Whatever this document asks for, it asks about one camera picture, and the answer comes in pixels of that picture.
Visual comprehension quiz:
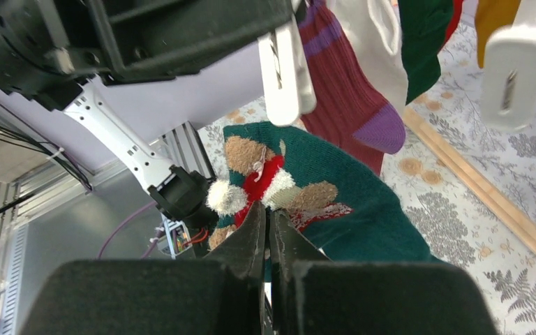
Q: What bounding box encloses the white hanger clip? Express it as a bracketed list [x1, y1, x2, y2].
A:
[479, 1, 536, 132]
[258, 17, 317, 127]

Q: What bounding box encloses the orange purple sock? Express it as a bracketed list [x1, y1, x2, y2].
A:
[298, 1, 405, 175]

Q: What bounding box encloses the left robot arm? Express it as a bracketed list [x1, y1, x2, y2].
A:
[0, 1, 315, 227]

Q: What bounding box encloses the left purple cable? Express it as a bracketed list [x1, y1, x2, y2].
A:
[96, 198, 168, 261]

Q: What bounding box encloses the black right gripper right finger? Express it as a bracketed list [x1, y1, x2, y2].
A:
[269, 211, 496, 334]

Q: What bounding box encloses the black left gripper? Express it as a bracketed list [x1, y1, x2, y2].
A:
[0, 0, 297, 110]

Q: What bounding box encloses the floral patterned mat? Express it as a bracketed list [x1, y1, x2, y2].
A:
[198, 18, 536, 335]

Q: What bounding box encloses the wooden drying rack frame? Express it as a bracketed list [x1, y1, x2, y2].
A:
[403, 107, 536, 255]

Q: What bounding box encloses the red fluffy sock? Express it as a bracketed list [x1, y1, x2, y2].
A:
[442, 0, 463, 47]

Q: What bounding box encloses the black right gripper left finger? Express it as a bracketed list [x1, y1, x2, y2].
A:
[21, 202, 267, 334]

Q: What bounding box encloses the dark green sock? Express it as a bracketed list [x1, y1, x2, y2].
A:
[398, 0, 454, 103]
[207, 121, 434, 262]

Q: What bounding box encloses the brown mustard striped sock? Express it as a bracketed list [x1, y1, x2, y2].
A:
[475, 0, 521, 68]

